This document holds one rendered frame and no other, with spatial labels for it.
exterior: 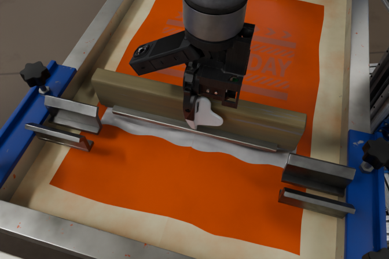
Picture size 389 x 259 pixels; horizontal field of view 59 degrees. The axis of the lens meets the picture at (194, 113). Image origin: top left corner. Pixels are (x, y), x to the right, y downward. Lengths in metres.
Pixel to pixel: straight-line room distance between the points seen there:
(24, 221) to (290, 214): 0.40
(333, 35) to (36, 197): 0.69
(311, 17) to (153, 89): 0.47
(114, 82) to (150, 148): 0.13
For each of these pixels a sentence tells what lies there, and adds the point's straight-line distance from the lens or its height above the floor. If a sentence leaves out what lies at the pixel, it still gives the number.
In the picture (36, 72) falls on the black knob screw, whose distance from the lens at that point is 0.63.
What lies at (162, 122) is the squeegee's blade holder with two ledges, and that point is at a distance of 0.60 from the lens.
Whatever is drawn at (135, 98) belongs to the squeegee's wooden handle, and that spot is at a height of 1.03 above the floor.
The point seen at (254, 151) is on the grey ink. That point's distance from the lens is 0.61.
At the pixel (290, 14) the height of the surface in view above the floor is 0.95.
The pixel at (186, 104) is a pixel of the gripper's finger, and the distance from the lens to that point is 0.49.
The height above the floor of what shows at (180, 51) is 1.17.
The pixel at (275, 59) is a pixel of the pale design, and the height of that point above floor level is 0.95.
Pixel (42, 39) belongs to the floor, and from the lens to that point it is 2.41.
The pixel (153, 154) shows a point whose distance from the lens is 0.61.
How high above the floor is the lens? 1.48
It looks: 54 degrees down
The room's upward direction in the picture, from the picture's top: straight up
